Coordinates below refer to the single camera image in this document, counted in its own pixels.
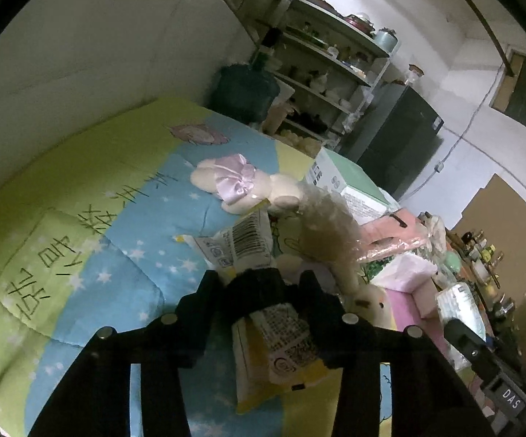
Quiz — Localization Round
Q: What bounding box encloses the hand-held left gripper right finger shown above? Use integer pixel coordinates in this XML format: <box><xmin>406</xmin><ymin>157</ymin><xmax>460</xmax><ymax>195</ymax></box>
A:
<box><xmin>298</xmin><ymin>271</ymin><xmax>496</xmax><ymax>437</ymax></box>

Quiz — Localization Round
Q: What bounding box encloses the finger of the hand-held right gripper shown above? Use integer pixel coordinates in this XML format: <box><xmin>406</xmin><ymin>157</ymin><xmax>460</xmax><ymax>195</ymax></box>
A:
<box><xmin>443</xmin><ymin>319</ymin><xmax>494</xmax><ymax>367</ymax></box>

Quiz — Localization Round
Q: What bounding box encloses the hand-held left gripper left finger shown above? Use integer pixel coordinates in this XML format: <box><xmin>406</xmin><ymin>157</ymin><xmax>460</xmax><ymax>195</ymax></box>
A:
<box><xmin>28</xmin><ymin>271</ymin><xmax>227</xmax><ymax>437</ymax></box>

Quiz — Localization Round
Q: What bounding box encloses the cream plush toy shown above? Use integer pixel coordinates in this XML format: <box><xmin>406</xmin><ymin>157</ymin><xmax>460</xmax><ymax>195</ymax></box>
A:
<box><xmin>344</xmin><ymin>282</ymin><xmax>392</xmax><ymax>329</ymax></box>

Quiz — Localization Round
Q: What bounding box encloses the yellow snack packet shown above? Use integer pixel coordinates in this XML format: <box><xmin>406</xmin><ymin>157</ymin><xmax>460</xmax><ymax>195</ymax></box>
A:
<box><xmin>174</xmin><ymin>212</ymin><xmax>337</xmax><ymax>403</ymax></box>

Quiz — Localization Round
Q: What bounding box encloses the pink cloth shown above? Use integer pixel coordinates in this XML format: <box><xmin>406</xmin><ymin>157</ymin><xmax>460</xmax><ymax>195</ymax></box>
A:
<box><xmin>358</xmin><ymin>208</ymin><xmax>433</xmax><ymax>261</ymax></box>

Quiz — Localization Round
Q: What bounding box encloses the cream plush with lilac bow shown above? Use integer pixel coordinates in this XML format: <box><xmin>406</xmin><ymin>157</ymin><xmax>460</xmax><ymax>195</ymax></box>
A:
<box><xmin>189</xmin><ymin>154</ymin><xmax>306</xmax><ymax>216</ymax></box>

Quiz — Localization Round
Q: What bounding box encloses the small blue printed tissue pack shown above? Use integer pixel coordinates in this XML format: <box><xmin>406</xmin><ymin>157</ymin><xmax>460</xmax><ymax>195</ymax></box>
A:
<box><xmin>435</xmin><ymin>282</ymin><xmax>488</xmax><ymax>343</ymax></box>

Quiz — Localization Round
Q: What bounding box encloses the white foam block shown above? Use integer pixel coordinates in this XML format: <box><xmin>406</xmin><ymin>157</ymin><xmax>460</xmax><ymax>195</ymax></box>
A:
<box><xmin>411</xmin><ymin>277</ymin><xmax>447</xmax><ymax>320</ymax></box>

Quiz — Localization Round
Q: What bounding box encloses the beige curly fluff in bag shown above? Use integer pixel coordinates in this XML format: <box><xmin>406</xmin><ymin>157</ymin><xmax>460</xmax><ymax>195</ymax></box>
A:
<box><xmin>296</xmin><ymin>186</ymin><xmax>365</xmax><ymax>293</ymax></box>

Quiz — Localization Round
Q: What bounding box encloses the cluster of condiment bottles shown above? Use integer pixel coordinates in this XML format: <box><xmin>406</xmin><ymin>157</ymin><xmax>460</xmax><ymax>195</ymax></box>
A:
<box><xmin>461</xmin><ymin>228</ymin><xmax>506</xmax><ymax>285</ymax></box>

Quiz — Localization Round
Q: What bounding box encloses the white tissue pack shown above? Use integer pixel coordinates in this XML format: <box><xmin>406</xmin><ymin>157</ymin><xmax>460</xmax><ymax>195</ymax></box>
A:
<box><xmin>371</xmin><ymin>254</ymin><xmax>441</xmax><ymax>293</ymax></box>

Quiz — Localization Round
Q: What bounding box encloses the brown cardboard sheet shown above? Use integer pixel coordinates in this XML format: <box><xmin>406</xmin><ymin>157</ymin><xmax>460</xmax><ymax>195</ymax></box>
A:
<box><xmin>452</xmin><ymin>173</ymin><xmax>526</xmax><ymax>258</ymax></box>

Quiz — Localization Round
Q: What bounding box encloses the mint green carton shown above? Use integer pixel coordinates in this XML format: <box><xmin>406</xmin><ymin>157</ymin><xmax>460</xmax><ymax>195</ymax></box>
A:
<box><xmin>306</xmin><ymin>147</ymin><xmax>393</xmax><ymax>227</ymax></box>

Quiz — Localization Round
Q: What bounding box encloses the colourful cartoon printed blanket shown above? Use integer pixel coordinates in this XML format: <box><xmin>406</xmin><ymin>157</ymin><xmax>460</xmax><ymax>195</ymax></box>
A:
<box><xmin>0</xmin><ymin>95</ymin><xmax>491</xmax><ymax>437</ymax></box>

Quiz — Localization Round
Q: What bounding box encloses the bag of yellow bread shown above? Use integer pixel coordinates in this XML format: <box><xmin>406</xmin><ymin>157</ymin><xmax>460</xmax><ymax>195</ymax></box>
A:
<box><xmin>274</xmin><ymin>130</ymin><xmax>325</xmax><ymax>156</ymax></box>

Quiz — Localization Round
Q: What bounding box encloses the dark refrigerator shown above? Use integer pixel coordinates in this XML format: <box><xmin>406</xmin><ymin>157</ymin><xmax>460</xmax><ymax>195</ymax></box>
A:
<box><xmin>339</xmin><ymin>84</ymin><xmax>445</xmax><ymax>202</ymax></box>

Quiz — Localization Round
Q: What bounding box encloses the grey metal shelf rack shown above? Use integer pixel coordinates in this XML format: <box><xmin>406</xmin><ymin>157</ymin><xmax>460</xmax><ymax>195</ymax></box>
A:
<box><xmin>263</xmin><ymin>0</ymin><xmax>393</xmax><ymax>146</ymax></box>

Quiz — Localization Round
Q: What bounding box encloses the glass jar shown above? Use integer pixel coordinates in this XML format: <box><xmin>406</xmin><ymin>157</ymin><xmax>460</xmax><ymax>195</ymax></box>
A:
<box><xmin>406</xmin><ymin>64</ymin><xmax>427</xmax><ymax>87</ymax></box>

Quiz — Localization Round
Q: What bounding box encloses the light blue pot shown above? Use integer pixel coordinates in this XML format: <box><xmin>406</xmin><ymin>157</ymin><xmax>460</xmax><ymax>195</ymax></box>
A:
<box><xmin>374</xmin><ymin>28</ymin><xmax>401</xmax><ymax>53</ymax></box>

